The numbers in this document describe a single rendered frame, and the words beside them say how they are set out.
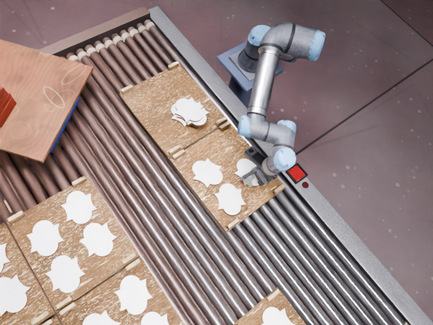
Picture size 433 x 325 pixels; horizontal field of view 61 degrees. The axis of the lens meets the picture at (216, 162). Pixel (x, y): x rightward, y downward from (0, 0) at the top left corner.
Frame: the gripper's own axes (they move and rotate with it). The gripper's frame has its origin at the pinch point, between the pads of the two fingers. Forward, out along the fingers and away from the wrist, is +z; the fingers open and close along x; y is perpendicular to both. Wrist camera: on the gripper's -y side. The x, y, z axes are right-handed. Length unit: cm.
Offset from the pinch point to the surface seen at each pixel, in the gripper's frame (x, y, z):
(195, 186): -23.7, -8.4, 3.0
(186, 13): 96, -143, 135
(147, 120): -23, -46, 13
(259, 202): -5.5, 13.3, -2.5
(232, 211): -18.1, 9.6, -2.8
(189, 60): 16, -64, 20
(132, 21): 4, -100, 26
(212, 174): -14.5, -8.4, 1.8
